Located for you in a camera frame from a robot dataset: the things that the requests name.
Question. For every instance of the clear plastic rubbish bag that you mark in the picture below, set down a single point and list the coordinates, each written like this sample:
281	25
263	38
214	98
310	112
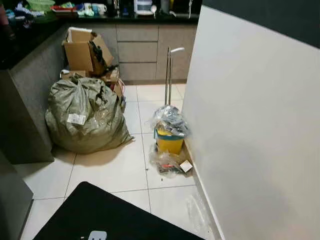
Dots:
170	120

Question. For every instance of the yellow plastic bin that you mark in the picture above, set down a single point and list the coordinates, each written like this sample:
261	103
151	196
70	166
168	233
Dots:
170	144

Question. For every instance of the crumpled clear plastic bag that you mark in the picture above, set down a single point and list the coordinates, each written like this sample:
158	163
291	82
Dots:
167	162

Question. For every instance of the grey kitchen drawer cabinet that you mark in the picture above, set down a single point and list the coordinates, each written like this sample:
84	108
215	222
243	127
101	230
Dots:
137	52

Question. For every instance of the white plastic container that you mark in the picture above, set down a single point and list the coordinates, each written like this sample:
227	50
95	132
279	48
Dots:
143	6

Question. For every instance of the grey-green woven sack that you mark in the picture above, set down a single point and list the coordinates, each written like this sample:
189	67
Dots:
85	117

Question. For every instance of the white ceramic mug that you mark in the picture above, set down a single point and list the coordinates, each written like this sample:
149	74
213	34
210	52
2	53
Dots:
101	8

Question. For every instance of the open cardboard box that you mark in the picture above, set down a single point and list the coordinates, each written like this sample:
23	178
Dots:
80	55

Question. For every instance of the red tray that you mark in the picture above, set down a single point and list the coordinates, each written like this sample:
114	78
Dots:
64	8

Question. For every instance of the green plastic basket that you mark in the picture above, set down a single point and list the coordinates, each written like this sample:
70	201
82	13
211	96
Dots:
40	5

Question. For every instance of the black kitchen counter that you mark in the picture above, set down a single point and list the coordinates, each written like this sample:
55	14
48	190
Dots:
25	42

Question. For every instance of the dark pink bottle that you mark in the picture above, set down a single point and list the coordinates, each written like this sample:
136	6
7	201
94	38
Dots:
6	22

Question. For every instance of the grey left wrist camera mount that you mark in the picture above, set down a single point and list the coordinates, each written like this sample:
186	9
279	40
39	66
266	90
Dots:
97	236

